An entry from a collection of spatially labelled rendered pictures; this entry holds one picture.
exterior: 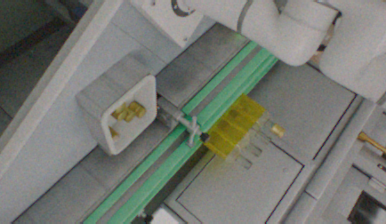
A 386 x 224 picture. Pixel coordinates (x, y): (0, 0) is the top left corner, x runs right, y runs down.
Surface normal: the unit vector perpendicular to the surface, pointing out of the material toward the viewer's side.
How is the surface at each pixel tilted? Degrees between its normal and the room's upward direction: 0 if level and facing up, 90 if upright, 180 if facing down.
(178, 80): 90
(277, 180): 90
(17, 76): 90
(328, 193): 90
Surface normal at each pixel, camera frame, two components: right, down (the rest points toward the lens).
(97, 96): 0.08, -0.50
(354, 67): -0.46, 0.32
